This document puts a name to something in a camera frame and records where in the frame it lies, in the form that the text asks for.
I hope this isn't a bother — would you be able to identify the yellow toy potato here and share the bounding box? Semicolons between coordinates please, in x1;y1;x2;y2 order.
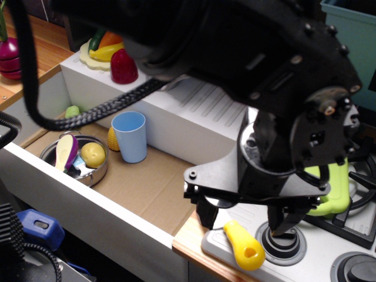
80;142;106;169

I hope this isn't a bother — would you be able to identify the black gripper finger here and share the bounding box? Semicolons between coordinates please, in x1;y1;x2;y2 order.
196;197;219;230

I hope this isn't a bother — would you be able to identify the purple toy onion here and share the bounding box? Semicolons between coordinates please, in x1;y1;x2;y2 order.
1;1;22;80

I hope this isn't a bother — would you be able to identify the white toy sink unit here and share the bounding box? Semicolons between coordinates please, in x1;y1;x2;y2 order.
0;48;250;282

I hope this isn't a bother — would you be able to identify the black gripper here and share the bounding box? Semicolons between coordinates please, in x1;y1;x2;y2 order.
184;87;358;236

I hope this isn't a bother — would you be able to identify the grey stove knob right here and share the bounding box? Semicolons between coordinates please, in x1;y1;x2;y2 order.
330;251;375;281

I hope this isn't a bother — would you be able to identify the red toy pepper piece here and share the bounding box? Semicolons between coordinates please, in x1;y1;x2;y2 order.
110;49;139;84

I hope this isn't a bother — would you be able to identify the light blue plastic cup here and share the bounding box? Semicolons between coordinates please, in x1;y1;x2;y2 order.
111;111;147;163

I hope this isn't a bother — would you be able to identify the silver metal pot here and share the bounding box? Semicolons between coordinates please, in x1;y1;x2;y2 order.
39;130;109;187

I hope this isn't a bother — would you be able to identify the yellow toy banana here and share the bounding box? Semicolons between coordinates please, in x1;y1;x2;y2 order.
89;42;124;62

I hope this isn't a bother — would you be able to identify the teal plastic bin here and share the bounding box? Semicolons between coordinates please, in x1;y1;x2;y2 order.
321;1;375;111

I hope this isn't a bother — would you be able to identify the grey stove knob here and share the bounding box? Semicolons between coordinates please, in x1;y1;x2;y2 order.
330;251;375;281
256;222;307;267

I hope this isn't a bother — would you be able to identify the grey stove knob left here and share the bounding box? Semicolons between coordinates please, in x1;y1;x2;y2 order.
256;222;307;267

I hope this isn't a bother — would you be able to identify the yellow toy corn cob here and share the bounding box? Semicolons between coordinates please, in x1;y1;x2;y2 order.
107;127;120;152

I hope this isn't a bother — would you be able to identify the yellow handled toy knife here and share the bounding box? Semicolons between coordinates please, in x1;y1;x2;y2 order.
213;219;266;271

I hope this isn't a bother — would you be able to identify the purple toy eggplant half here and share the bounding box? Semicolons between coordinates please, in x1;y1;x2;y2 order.
55;134;79;172

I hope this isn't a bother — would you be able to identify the cream toy plate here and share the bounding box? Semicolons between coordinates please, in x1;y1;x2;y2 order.
79;40;110;72

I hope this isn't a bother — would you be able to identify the black stove burner grate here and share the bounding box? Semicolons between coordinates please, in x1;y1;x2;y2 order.
304;137;375;250

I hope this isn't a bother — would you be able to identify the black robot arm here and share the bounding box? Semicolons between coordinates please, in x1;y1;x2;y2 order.
51;1;362;236

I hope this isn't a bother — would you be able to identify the brown cardboard sheet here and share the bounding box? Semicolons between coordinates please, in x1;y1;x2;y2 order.
21;130;193;239

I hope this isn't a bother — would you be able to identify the light blue toy spatula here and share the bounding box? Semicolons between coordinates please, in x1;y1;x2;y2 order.
72;155;94;177

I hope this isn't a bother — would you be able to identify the blue plastic clamp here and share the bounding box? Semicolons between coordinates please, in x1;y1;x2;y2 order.
16;209;65;251

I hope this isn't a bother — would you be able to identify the orange toy pepper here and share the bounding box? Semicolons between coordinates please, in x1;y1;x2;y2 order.
98;31;123;49

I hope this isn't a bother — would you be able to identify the black braided cable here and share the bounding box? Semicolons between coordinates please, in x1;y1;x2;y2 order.
5;0;174;132

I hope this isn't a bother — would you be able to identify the small green toy vegetable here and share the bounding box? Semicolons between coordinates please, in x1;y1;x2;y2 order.
65;105;80;118

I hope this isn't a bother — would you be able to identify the green toy chili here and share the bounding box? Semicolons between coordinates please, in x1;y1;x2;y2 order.
88;29;106;52

